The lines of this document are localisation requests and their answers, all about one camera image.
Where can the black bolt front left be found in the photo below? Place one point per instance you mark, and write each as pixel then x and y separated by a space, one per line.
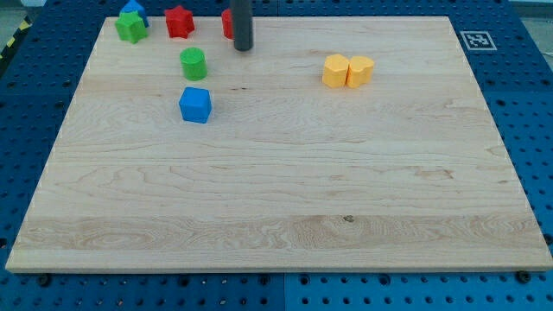
pixel 43 280

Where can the black bolt front right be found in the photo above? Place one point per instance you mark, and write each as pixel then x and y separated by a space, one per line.
pixel 523 276

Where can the green cylinder block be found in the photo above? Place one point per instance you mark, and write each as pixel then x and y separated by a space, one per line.
pixel 193 62

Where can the light wooden board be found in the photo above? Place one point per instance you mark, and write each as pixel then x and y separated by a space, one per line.
pixel 406 173

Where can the red star block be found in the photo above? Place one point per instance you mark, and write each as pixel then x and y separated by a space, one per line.
pixel 179 22

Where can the blue triangle block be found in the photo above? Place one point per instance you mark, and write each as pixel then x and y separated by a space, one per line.
pixel 135 6

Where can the white fiducial marker tag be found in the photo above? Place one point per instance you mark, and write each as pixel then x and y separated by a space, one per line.
pixel 476 40

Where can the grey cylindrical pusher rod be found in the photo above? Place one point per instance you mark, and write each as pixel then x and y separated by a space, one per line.
pixel 242 24

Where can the black bolt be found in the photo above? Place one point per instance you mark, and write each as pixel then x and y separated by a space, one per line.
pixel 43 280
pixel 523 276

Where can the blue cube block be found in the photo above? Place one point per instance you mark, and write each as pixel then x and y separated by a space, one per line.
pixel 195 105

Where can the yellow hexagon block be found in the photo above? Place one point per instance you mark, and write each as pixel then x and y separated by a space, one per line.
pixel 335 70

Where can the green star block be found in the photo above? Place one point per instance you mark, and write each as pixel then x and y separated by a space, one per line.
pixel 130 27

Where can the red cylinder block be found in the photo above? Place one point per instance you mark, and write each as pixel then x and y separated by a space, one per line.
pixel 226 20

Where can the yellow heart block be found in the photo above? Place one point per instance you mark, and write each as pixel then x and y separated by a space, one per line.
pixel 359 71

